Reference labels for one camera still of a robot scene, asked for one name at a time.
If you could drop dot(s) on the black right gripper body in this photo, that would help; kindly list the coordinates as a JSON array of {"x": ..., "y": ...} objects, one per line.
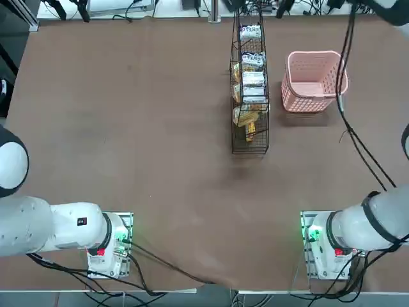
[{"x": 288, "y": 3}]

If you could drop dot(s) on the blue white snack packet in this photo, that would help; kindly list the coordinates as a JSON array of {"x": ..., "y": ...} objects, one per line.
[{"x": 250, "y": 32}]

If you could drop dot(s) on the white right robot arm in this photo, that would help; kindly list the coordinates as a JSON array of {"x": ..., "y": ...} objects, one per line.
[{"x": 351, "y": 236}]

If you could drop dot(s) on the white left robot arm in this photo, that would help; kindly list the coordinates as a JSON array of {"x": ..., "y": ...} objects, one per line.
[{"x": 64, "y": 230}]

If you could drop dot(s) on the white packet dark print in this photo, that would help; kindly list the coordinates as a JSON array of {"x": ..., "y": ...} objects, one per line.
[{"x": 252, "y": 60}]

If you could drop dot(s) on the white printed snack packet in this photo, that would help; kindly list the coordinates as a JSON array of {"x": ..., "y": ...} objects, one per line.
[
  {"x": 254, "y": 79},
  {"x": 254, "y": 95}
]

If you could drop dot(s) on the pink plastic basket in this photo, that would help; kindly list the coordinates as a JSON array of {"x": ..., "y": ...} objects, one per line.
[{"x": 300, "y": 104}]

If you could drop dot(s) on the black power adapter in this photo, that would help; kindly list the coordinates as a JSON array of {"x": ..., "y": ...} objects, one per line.
[{"x": 191, "y": 4}]

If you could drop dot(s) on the yellow red snack box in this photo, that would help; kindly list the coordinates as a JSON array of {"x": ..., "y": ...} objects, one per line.
[{"x": 250, "y": 132}]

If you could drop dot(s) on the aluminium camera post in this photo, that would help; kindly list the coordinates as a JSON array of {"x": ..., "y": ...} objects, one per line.
[{"x": 214, "y": 11}]

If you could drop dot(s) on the aluminium frame rail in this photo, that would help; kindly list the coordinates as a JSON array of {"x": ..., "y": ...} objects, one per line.
[{"x": 32, "y": 19}]

